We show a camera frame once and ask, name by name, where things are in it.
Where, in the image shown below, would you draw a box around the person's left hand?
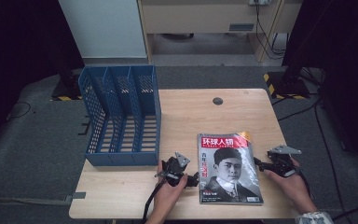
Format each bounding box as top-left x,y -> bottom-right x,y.
153,160 -> 189,219

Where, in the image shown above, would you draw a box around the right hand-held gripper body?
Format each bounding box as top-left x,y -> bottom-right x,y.
267,144 -> 302,178

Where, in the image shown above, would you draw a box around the person's right hand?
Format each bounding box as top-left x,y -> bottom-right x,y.
263,158 -> 314,210

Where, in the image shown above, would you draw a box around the right hand-held gripper cable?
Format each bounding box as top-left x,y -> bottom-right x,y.
296,169 -> 313,200

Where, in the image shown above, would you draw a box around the grey tape strip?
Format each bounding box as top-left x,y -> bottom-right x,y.
63,191 -> 88,205

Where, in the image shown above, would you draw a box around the left hand-held gripper cable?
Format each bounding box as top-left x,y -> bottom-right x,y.
141,178 -> 169,224

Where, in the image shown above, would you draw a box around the portrait cover magazine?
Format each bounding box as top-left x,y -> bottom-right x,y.
197,130 -> 265,206

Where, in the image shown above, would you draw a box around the black hanging cables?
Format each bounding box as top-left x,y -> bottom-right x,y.
254,3 -> 289,61

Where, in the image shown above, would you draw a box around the black curtain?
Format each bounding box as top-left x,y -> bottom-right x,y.
281,0 -> 358,175
0,0 -> 86,157

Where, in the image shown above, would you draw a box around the blue plastic file rack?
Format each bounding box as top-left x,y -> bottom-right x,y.
77,64 -> 163,167

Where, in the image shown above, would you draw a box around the black tape marks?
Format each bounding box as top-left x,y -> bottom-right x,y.
76,115 -> 91,136

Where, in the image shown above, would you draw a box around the white power strip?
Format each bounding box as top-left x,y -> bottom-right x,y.
248,0 -> 273,7

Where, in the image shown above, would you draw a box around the person's right patterned sleeve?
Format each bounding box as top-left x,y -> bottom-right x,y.
296,211 -> 335,224

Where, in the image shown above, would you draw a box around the long black floor cable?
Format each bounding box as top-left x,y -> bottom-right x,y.
271,99 -> 346,218

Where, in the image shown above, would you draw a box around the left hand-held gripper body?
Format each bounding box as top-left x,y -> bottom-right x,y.
154,151 -> 191,188

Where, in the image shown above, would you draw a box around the white cabinet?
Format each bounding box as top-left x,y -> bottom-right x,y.
58,0 -> 148,60

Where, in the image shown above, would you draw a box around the thick black floor cable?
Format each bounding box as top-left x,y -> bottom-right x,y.
331,204 -> 358,223

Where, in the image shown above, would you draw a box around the hand-held gripper cable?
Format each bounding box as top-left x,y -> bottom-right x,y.
296,169 -> 313,200
141,178 -> 169,224

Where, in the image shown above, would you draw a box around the looped black floor cable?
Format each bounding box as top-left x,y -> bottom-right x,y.
5,101 -> 33,121

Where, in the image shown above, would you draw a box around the beige wooden desk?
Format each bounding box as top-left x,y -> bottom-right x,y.
136,0 -> 304,64

